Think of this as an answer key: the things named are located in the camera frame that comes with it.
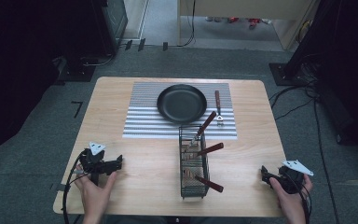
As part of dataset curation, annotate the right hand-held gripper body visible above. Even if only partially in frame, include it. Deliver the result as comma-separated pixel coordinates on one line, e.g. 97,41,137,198
273,159,314,195

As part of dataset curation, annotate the person's right hand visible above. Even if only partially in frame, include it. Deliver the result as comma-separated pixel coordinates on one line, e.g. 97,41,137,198
268,173,313,213

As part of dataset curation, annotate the striped grey placemat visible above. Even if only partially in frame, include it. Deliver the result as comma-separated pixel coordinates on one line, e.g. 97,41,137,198
122,81,239,140

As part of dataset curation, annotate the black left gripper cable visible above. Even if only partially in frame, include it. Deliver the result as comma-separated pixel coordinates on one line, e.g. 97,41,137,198
62,149,90,224

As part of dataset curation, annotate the red floor object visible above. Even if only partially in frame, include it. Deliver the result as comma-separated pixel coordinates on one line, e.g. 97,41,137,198
247,18,261,30

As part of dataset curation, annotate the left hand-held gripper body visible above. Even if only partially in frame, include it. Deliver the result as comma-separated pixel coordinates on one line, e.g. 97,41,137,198
78,141,117,188

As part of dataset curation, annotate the dark cabinet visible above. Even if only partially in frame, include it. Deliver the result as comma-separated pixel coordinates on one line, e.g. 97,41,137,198
96,0,129,58

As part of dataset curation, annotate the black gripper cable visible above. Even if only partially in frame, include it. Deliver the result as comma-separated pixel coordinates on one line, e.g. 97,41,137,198
62,149,90,224
287,171,313,224

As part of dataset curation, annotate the light wooden cabinet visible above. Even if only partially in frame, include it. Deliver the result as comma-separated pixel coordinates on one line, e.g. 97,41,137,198
176,0,321,51

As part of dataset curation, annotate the person's left hand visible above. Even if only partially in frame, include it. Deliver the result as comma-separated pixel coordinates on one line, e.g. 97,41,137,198
74,171,119,217

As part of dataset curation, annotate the black floor cable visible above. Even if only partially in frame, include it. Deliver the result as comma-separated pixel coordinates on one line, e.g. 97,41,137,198
312,96,341,224
268,78,320,121

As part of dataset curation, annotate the black frying pan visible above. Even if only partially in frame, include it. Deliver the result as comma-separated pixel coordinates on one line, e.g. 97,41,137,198
156,83,209,123

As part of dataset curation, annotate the black wire basket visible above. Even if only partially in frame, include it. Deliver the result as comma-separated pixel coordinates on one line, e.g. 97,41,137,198
178,123,211,201

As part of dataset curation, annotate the wooden-handled utensil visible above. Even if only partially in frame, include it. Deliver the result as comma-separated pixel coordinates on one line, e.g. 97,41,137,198
195,142,225,158
188,110,218,147
194,175,225,194

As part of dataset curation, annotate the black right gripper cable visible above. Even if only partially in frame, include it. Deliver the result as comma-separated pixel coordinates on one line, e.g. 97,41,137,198
287,171,313,224

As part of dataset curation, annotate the black stand base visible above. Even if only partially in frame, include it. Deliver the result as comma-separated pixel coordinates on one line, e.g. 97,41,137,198
53,55,97,86
268,62,315,87

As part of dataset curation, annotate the black hanging cable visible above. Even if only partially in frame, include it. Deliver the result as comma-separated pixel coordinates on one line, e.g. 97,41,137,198
176,0,198,49

